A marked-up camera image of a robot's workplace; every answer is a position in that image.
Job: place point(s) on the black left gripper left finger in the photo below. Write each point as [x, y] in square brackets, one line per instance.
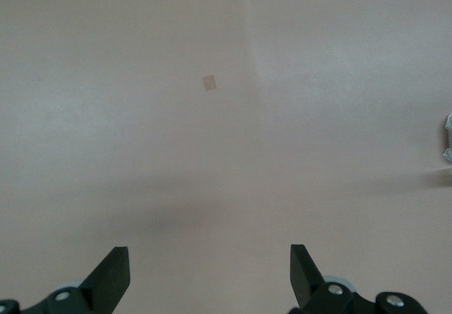
[99, 285]

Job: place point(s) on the clear plastic egg box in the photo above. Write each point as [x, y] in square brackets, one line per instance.
[448, 123]

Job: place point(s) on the square tape mark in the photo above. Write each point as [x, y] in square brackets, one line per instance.
[209, 83]

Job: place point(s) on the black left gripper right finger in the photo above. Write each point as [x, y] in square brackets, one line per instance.
[307, 285]

